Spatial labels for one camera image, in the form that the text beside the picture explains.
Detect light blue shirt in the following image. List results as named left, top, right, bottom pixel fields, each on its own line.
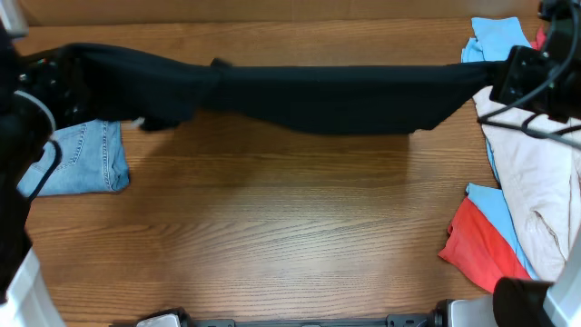
left=460, top=16, right=541, bottom=282

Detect folded blue denim jeans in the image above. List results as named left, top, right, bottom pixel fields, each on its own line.
left=39, top=120, right=130, bottom=196

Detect beige pink shirt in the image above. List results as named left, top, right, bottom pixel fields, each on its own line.
left=471, top=85, right=581, bottom=283

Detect red shirt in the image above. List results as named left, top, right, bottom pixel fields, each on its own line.
left=438, top=25, right=548, bottom=294

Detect brown cardboard back wall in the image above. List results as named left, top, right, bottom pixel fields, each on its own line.
left=19, top=0, right=538, bottom=26

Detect black t-shirt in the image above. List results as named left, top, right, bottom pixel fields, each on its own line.
left=58, top=42, right=500, bottom=136

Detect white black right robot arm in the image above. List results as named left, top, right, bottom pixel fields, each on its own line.
left=425, top=1, right=580, bottom=326

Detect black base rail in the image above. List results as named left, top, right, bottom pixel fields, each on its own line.
left=111, top=307, right=437, bottom=327

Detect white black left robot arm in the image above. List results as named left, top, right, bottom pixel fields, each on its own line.
left=1, top=1, right=92, bottom=327

